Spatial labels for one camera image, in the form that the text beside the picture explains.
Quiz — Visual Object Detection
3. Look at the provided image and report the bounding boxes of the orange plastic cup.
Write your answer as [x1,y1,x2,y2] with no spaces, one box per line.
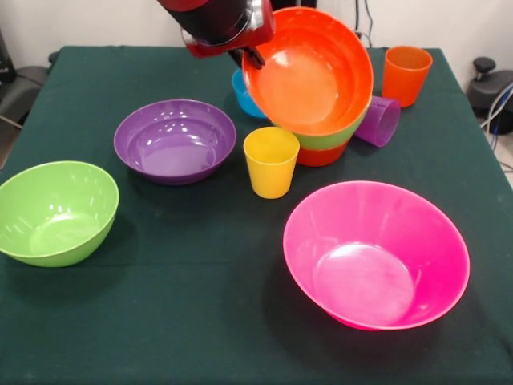
[381,45,434,108]

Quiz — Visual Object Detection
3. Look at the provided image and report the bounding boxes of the blue and white cables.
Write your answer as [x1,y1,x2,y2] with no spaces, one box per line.
[479,82,513,140]

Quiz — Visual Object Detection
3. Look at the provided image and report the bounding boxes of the purple plastic cup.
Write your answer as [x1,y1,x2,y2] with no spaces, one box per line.
[354,95,402,148]

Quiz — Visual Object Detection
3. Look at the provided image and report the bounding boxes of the blue plastic bowl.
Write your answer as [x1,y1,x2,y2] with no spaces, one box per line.
[231,67,269,120]

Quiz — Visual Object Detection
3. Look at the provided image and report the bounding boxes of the dark green tablecloth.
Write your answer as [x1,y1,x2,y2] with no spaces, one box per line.
[0,45,513,385]

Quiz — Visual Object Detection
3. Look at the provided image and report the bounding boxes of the thin black cable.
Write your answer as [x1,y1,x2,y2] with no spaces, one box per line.
[354,0,376,33]

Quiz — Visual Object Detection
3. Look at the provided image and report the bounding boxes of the pink plastic bowl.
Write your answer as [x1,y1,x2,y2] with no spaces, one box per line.
[282,180,471,331]

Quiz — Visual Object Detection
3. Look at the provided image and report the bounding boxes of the large orange plastic bowl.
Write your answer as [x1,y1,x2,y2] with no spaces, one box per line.
[241,6,374,136]

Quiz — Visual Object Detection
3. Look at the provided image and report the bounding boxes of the black chair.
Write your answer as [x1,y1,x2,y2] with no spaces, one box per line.
[0,30,51,129]

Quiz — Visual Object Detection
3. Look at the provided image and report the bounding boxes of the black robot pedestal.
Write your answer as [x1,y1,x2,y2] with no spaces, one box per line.
[272,0,317,13]

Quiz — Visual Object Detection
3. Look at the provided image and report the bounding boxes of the green plastic bowl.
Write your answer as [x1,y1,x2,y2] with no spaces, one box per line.
[276,111,368,150]
[0,160,120,269]

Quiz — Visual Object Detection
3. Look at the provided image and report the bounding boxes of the purple plastic bowl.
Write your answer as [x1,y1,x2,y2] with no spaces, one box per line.
[113,99,238,186]

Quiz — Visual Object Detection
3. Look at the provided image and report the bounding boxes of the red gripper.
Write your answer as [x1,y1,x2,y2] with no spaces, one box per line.
[180,0,277,71]

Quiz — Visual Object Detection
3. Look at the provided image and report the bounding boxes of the yellow plastic cup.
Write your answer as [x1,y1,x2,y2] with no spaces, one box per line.
[243,126,301,200]

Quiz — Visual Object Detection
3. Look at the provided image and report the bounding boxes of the small orange plastic bowl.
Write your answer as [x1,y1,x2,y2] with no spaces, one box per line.
[297,138,349,168]

